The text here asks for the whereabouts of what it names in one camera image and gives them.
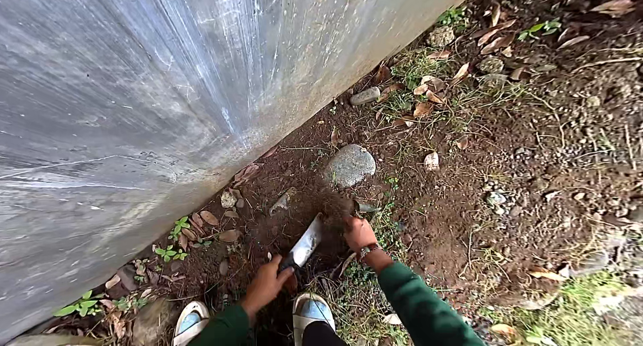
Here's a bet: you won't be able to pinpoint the person's right hand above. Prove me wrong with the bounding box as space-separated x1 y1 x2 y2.
344 216 378 254

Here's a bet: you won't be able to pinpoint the person's left hand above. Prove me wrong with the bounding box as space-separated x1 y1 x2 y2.
240 255 295 327

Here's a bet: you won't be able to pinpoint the clump of soil and roots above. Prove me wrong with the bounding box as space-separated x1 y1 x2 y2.
316 186 360 232

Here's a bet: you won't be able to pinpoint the trowel with black handle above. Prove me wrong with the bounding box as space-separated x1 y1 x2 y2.
280 213 323 276

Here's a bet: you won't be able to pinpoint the person's right forearm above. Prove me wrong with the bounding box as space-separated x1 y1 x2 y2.
363 248 486 346

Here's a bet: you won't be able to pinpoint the person's left forearm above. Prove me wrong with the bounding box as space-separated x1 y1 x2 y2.
187 303 257 346

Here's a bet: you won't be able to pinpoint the person's legs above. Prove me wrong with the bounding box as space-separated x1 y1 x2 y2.
172 293 348 346

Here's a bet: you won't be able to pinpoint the pointed gray stone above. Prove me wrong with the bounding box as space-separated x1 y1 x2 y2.
269 188 296 216

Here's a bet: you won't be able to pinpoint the large round gray stone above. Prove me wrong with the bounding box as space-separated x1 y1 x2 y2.
328 144 376 188

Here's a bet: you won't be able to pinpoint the pile of brown leaves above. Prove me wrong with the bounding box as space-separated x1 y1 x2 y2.
178 210 220 252

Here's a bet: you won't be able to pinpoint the small green leafy plant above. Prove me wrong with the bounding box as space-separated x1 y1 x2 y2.
154 245 188 263
168 216 192 242

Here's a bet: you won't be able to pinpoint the elongated gray stone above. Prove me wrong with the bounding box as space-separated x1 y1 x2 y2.
350 87 381 107

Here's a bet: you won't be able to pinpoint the large brown stone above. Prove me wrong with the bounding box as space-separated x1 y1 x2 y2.
132 298 174 346

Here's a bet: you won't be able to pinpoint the scattered brown dry leaves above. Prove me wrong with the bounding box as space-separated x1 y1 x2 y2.
376 62 471 128

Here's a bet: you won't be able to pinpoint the broad-leaved green plant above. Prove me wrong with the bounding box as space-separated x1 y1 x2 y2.
53 290 104 319

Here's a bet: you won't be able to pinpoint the rough tan stone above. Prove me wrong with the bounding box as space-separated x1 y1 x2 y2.
428 26 456 48

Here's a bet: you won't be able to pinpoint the rough mottled stone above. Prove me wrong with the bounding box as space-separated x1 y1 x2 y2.
478 56 505 74

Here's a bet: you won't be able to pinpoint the patch of green grass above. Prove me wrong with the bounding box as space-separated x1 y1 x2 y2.
480 271 631 346

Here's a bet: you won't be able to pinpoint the green weed seedling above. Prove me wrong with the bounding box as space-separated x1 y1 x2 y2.
518 20 562 42
436 6 469 28

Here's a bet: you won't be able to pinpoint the long thin dry twig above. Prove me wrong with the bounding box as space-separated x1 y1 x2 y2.
570 57 643 74

